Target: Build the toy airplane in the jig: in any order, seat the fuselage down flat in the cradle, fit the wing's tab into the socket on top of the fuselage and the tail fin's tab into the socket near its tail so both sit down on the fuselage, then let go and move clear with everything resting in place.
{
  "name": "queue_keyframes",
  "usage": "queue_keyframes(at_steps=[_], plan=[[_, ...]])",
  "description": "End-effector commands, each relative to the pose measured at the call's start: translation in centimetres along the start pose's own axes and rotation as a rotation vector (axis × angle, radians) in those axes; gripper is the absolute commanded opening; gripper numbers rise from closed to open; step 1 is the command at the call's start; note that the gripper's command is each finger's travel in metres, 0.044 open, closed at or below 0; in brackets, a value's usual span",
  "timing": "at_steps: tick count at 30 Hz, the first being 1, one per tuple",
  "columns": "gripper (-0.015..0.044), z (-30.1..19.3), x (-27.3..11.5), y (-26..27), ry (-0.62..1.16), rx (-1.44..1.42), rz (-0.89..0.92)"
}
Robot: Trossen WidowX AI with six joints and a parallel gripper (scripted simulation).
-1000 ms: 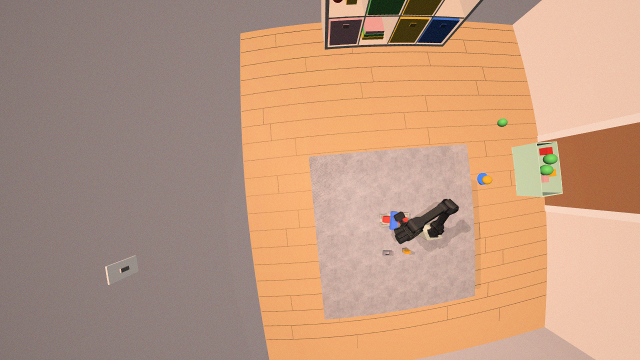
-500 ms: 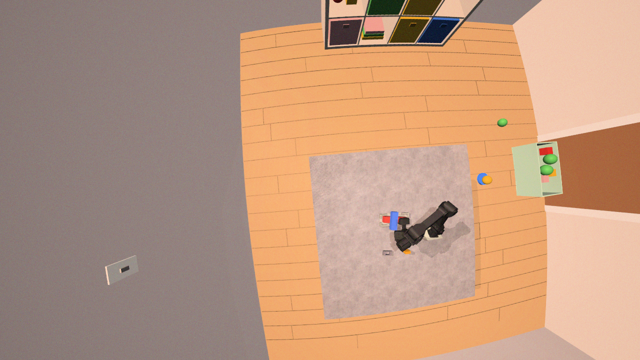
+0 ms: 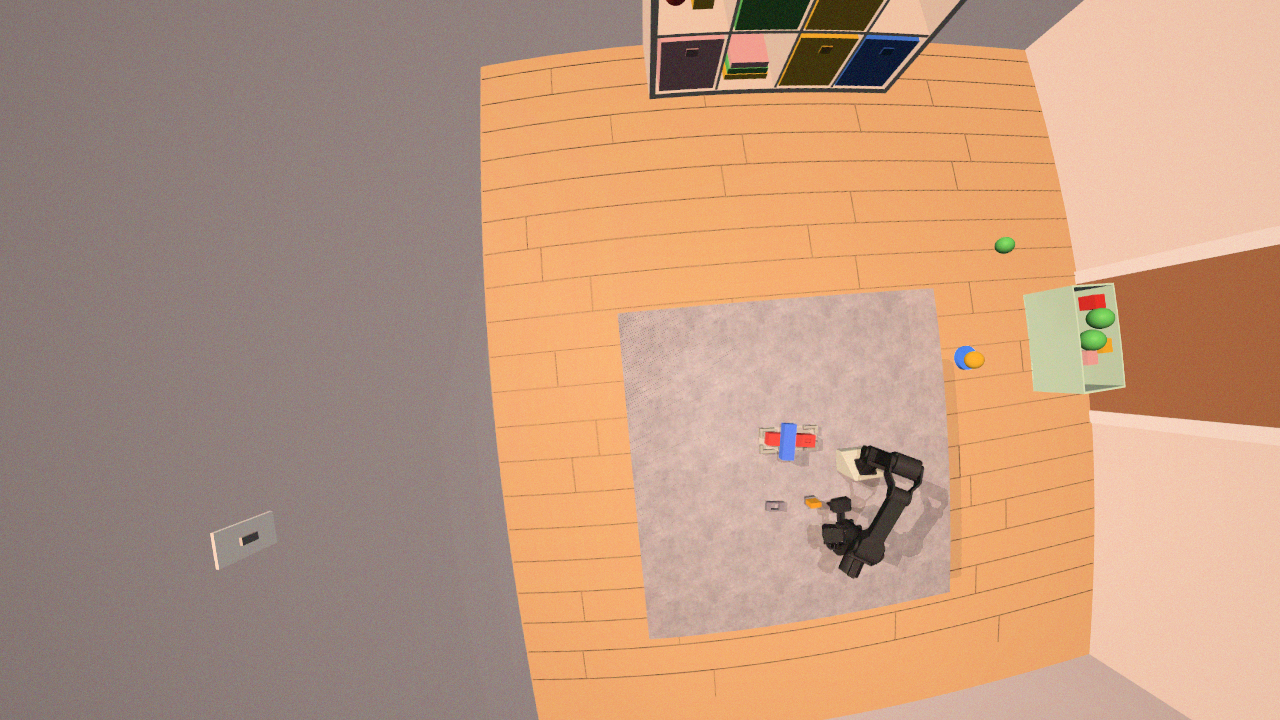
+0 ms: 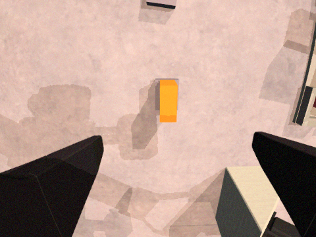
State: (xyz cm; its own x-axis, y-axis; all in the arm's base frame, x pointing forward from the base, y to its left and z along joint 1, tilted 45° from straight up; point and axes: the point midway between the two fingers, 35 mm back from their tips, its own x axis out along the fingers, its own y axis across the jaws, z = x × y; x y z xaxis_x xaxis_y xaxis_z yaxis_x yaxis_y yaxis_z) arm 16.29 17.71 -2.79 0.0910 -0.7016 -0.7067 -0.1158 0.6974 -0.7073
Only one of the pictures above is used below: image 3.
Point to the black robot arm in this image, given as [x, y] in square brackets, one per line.
[867, 546]

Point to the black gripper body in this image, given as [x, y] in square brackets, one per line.
[840, 505]

